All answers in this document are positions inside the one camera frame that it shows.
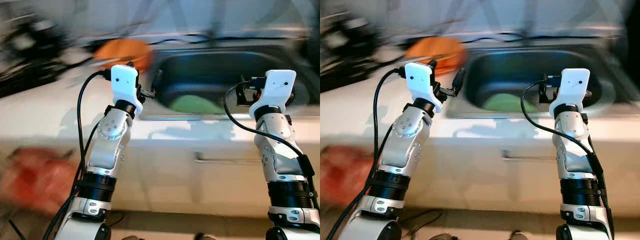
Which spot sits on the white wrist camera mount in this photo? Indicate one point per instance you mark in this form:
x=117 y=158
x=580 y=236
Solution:
x=277 y=87
x=124 y=82
x=574 y=87
x=419 y=80

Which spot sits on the white base cabinet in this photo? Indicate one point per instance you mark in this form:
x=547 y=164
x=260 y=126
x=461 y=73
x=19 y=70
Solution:
x=165 y=190
x=475 y=185

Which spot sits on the orange bowl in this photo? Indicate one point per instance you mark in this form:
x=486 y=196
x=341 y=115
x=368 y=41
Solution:
x=122 y=52
x=435 y=52

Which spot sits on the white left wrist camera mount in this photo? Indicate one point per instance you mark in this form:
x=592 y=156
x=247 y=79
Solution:
x=124 y=82
x=419 y=80

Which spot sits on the steel sink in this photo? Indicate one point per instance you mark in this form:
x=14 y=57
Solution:
x=210 y=70
x=515 y=67

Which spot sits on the green plate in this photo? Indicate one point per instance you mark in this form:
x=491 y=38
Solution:
x=195 y=105
x=507 y=104

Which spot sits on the red plastic bag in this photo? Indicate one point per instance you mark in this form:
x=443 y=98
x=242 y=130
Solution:
x=345 y=175
x=35 y=180

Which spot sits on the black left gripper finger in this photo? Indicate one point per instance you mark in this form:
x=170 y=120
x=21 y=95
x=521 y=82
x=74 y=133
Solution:
x=157 y=80
x=459 y=80

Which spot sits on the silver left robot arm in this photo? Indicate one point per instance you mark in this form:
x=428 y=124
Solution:
x=407 y=145
x=107 y=145

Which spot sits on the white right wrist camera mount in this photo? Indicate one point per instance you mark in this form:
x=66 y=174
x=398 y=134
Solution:
x=574 y=87
x=277 y=87

